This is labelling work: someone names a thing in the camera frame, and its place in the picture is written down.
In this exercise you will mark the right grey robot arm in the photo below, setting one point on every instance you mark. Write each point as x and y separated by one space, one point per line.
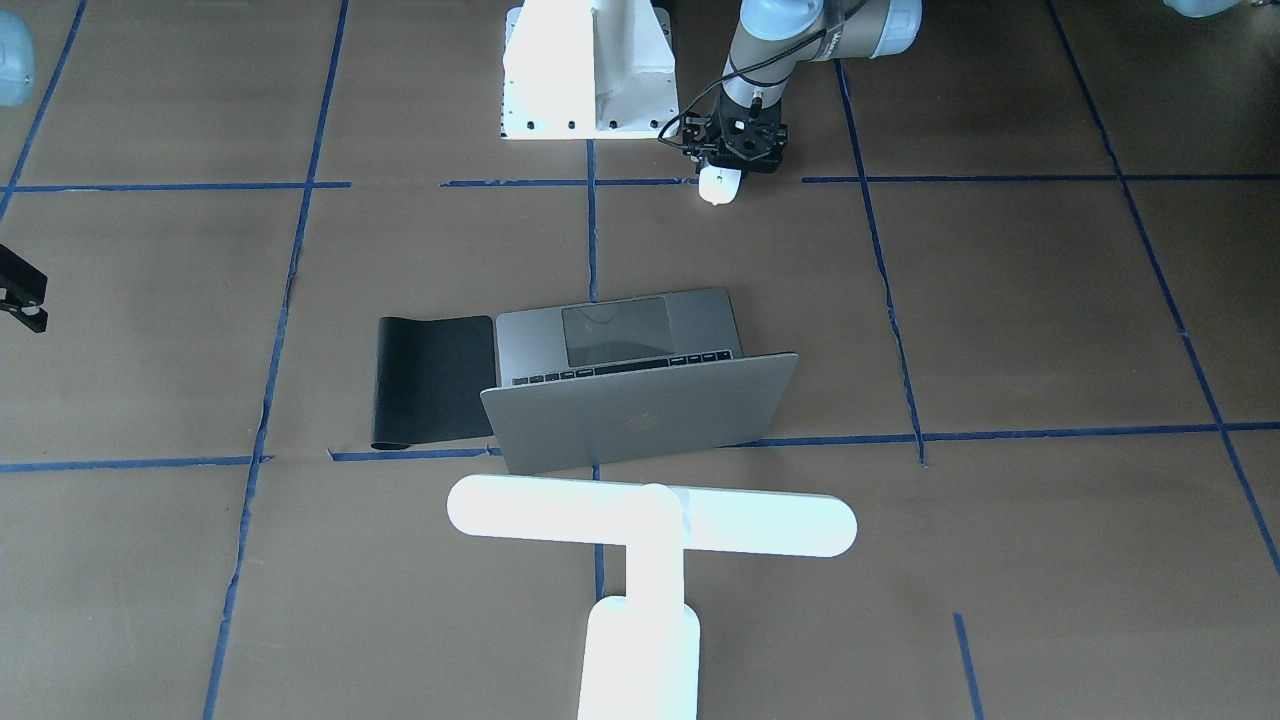
18 68

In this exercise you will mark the grey laptop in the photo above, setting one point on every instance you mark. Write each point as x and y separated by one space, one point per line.
588 384

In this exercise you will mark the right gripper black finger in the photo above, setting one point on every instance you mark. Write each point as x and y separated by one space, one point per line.
24 289

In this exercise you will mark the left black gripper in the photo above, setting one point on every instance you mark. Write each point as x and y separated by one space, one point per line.
775 143

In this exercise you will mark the black mouse pad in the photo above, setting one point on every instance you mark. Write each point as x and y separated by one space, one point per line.
428 380

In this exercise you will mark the white desk lamp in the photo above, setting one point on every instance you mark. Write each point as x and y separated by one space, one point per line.
642 647

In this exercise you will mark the white computer mouse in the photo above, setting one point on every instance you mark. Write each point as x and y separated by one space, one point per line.
717 185

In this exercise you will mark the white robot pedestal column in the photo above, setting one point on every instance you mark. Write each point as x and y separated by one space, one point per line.
587 69

